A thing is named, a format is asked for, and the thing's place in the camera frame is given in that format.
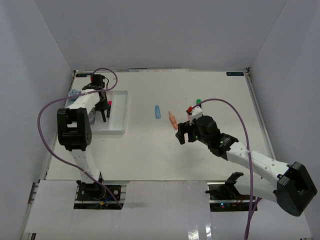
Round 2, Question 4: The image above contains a pink black highlighter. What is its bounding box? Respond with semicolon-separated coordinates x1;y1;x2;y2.
106;101;112;118

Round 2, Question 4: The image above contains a blue jar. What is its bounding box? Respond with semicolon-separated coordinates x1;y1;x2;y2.
88;111;96;125
67;89;81;102

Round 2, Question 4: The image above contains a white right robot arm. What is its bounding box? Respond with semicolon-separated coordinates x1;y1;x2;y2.
175;115;318;217

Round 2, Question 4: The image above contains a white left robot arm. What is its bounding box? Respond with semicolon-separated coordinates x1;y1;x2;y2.
57;74;111;200

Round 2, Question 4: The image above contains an orange correction tape pen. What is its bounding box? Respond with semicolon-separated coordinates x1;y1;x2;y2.
168;111;178;130

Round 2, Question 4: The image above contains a white compartment tray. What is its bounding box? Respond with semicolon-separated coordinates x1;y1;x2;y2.
57;89;128;138

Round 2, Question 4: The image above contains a black label sticker left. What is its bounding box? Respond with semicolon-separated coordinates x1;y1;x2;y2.
75;73;92;78

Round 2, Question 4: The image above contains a black label sticker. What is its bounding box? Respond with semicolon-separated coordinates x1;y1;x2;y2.
226;71;244;77
75;73;92;78

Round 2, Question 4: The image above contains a blue correction tape pen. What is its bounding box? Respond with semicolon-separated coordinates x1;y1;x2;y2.
155;105;161;119

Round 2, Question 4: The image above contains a black label sticker right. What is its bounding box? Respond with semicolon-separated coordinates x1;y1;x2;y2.
226;71;244;77

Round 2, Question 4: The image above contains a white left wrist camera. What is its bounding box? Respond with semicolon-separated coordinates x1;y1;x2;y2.
82;83;101;91

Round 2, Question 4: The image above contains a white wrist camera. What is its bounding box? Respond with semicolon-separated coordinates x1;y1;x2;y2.
186;105;203;125
82;83;101;91

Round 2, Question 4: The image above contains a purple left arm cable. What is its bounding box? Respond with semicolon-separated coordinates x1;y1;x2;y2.
37;67;123;210

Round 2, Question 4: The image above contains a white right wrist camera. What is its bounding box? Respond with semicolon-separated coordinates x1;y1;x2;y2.
186;105;203;125

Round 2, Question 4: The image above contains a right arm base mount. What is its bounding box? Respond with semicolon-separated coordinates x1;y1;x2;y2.
205;172;250;213

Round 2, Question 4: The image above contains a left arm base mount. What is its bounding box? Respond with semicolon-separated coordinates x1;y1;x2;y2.
74;180;124;210

